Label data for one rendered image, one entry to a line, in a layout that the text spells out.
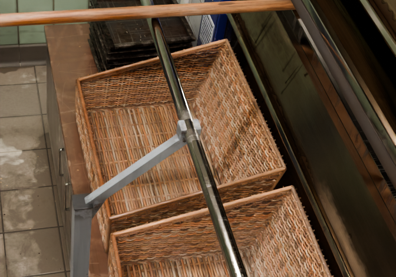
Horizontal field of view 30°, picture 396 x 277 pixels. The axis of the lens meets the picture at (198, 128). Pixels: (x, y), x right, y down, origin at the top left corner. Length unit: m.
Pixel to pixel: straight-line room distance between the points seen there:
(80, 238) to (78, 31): 1.13
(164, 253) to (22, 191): 1.04
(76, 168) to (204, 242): 0.48
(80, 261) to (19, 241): 0.98
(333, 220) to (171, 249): 0.48
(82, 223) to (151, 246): 0.31
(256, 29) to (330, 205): 0.63
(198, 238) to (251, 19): 0.66
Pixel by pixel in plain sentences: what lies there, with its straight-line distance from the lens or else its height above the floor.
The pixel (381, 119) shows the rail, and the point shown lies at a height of 1.44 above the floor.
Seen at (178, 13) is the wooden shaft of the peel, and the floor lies 1.19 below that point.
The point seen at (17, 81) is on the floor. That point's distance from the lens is 3.38.
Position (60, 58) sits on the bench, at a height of 0.58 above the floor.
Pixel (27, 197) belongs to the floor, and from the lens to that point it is 2.92.
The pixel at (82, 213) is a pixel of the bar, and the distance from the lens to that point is 1.68.
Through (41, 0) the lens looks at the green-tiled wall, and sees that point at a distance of 3.27.
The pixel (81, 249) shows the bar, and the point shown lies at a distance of 1.79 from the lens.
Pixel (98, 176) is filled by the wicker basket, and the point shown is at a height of 0.73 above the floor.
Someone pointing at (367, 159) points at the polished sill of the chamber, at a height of 1.16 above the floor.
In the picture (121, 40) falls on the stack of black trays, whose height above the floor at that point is 0.78.
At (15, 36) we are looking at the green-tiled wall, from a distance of 3.38.
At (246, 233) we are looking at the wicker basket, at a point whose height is 0.67.
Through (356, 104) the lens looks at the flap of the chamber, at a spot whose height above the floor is 1.42.
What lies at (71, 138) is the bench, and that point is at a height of 0.58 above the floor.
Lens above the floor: 2.26
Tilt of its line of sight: 44 degrees down
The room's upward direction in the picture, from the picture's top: 11 degrees clockwise
